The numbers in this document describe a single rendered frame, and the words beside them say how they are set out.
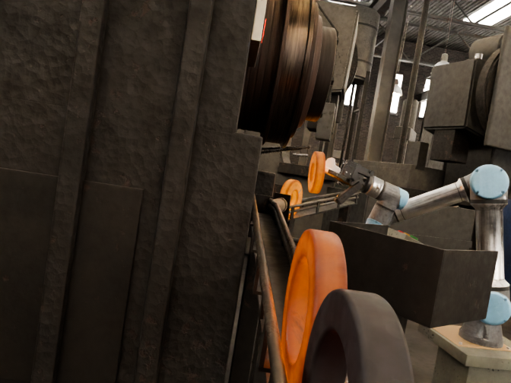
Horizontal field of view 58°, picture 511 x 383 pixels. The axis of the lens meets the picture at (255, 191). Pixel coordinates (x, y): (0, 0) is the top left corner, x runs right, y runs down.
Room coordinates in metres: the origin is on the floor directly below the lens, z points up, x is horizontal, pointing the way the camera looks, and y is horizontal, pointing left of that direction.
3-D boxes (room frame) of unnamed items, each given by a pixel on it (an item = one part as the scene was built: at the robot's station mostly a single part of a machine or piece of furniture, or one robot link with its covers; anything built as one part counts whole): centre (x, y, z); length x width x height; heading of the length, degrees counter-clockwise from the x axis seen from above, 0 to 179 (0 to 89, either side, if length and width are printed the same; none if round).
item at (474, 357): (1.70, -0.91, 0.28); 0.32 x 0.32 x 0.04; 9
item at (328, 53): (1.43, -0.13, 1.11); 0.28 x 0.06 x 0.28; 3
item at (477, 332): (1.70, -0.91, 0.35); 0.15 x 0.15 x 0.10
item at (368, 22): (10.33, -1.64, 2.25); 0.92 x 0.92 x 4.50
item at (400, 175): (5.62, -1.62, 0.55); 1.10 x 0.53 x 1.10; 23
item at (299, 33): (1.42, -0.04, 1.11); 0.47 x 0.06 x 0.47; 3
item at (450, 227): (3.94, -1.17, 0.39); 1.03 x 0.83 x 0.77; 108
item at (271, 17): (1.42, 0.05, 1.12); 0.47 x 0.10 x 0.47; 3
